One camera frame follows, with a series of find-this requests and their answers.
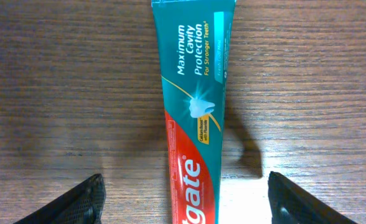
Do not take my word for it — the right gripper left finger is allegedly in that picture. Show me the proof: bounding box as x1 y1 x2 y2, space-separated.
15 174 106 224

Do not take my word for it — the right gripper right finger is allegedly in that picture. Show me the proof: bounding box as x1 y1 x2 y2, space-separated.
268 171 356 224

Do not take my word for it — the red green toothpaste tube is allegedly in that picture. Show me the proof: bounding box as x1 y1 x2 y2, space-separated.
151 0 236 224

